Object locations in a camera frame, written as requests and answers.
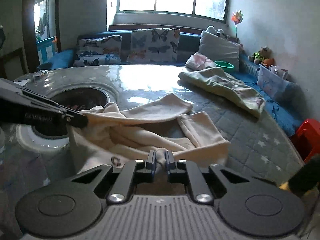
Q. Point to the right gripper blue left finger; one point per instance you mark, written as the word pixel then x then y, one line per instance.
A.
pixel 133 172

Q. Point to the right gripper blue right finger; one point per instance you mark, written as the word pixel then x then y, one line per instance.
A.
pixel 189 174

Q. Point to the cream long-sleeve shirt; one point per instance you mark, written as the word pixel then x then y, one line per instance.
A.
pixel 115 137

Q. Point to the white paper sheet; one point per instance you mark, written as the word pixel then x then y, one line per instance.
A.
pixel 22 82

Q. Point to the small clear plastic box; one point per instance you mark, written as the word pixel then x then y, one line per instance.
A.
pixel 38 75

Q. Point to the round dark table inset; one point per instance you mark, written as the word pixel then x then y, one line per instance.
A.
pixel 77 99

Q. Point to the low butterfly print cushion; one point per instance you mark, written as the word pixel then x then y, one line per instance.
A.
pixel 98 51

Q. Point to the light green folded garment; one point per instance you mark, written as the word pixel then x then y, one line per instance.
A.
pixel 215 80

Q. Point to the blue sofa bench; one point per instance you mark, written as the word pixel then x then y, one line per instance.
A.
pixel 282 111

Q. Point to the pink white folded cloth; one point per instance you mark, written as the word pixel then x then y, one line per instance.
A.
pixel 199 61

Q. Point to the green plastic bowl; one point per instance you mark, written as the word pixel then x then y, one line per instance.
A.
pixel 226 66

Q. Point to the upright butterfly print cushion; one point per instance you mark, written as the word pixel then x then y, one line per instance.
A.
pixel 154 46

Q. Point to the grey white pillow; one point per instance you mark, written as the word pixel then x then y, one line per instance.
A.
pixel 218 48

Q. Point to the clear plastic storage box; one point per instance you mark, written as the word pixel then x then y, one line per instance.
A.
pixel 274 86

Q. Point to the red plastic stool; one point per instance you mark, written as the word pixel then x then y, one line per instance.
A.
pixel 307 138

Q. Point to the brown teddy bear toy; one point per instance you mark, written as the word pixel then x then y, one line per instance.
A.
pixel 263 57

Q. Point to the colourful pinwheel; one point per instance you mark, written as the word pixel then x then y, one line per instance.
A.
pixel 237 18

